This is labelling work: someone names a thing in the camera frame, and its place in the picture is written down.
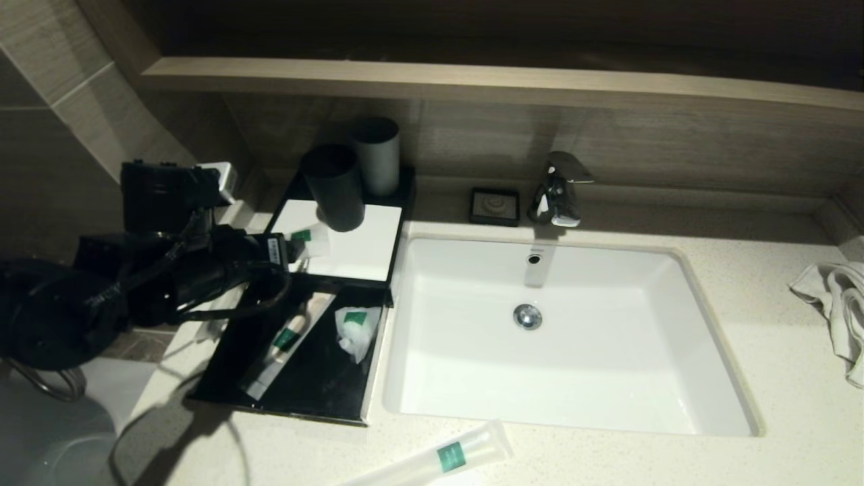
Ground grey tumbler cup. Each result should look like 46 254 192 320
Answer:
351 117 400 198

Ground white crumpled towel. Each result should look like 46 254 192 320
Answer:
786 260 864 390

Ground black square soap dish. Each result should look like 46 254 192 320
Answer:
469 187 520 227

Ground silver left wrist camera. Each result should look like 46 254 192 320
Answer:
206 162 238 205

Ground chrome sink drain plug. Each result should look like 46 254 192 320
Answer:
512 303 543 331

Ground chrome shower hose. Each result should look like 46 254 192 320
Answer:
0 358 88 404

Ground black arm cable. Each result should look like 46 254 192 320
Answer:
179 263 292 321

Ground black tumbler cup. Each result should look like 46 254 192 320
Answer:
300 144 367 232

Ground white ribbed tray mat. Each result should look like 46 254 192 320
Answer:
270 200 403 282

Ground white bathtub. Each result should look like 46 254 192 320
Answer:
0 354 166 486

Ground white shower cap packet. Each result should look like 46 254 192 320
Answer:
334 306 383 364

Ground white vanity kit packet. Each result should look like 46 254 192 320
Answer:
290 225 333 263

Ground white ceramic sink basin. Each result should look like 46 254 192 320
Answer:
383 233 763 437

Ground slim white comb packet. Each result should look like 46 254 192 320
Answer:
243 292 336 400

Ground light wooden wall shelf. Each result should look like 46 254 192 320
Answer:
142 57 864 112

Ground black glossy drawer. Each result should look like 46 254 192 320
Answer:
188 280 390 427

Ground chrome sink faucet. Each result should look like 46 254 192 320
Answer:
526 152 595 228

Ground wide toothbrush packet green label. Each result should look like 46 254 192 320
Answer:
337 418 514 486

